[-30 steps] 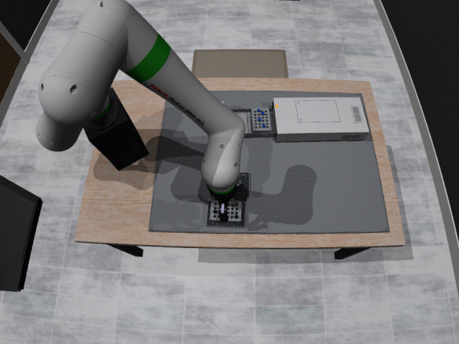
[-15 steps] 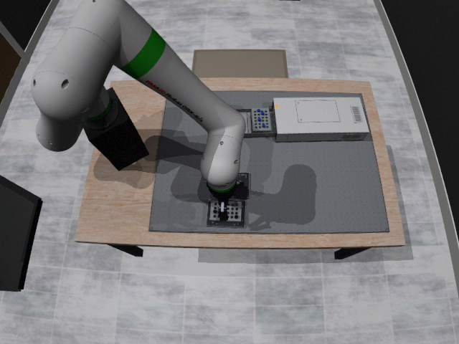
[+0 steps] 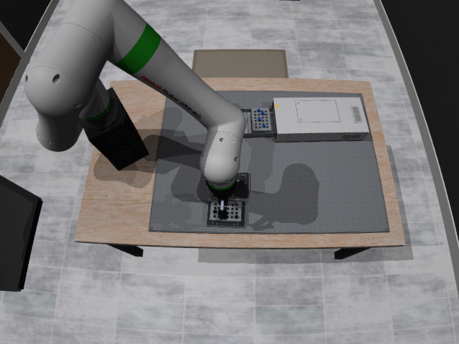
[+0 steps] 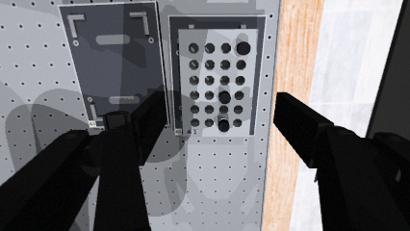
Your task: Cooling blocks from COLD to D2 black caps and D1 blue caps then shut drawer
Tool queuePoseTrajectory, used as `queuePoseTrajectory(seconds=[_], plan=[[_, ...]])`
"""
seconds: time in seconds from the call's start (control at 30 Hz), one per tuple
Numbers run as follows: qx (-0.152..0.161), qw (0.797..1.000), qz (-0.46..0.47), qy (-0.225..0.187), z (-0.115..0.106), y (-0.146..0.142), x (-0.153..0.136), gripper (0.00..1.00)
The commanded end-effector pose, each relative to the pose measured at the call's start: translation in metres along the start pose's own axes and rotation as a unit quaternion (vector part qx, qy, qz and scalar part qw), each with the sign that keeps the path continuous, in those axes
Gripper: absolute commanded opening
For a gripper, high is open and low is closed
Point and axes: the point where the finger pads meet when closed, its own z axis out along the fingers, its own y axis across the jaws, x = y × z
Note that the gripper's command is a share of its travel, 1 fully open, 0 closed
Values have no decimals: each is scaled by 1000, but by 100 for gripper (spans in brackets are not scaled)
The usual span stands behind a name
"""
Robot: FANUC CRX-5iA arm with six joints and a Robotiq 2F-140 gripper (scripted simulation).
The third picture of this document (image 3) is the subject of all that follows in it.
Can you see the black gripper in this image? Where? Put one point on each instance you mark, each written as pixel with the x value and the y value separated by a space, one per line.
pixel 223 201

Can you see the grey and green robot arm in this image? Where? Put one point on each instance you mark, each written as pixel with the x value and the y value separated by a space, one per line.
pixel 60 80

